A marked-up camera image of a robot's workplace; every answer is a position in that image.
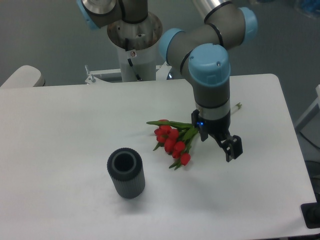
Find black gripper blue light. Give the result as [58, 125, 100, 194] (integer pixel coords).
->
[191, 109, 243, 163]

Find red tulip bouquet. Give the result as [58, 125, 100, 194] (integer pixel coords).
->
[147, 119, 200, 170]

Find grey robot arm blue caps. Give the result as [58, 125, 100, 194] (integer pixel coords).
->
[77, 0, 258, 161]

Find dark grey ribbed vase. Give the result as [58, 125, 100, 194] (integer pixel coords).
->
[106, 147, 146, 199]

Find black device at table edge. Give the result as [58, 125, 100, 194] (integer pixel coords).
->
[300, 202, 320, 229]

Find beige chair back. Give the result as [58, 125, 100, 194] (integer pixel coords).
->
[0, 65, 46, 89]

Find white metal base bracket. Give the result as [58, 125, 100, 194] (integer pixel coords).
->
[84, 62, 181, 85]

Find black cable on pedestal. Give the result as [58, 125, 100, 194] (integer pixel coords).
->
[126, 58, 143, 82]

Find white furniture frame right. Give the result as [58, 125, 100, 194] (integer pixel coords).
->
[294, 84, 320, 151]

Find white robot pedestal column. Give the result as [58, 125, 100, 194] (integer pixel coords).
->
[116, 46, 157, 82]

